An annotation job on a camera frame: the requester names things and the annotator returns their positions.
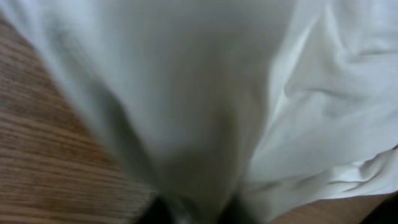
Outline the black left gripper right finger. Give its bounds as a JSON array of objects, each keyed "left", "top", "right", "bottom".
[{"left": 218, "top": 196, "right": 257, "bottom": 224}]

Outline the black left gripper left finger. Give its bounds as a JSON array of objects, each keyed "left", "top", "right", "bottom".
[{"left": 135, "top": 197, "right": 174, "bottom": 224}]

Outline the white t-shirt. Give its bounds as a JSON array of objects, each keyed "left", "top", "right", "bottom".
[{"left": 1, "top": 0, "right": 397, "bottom": 223}]

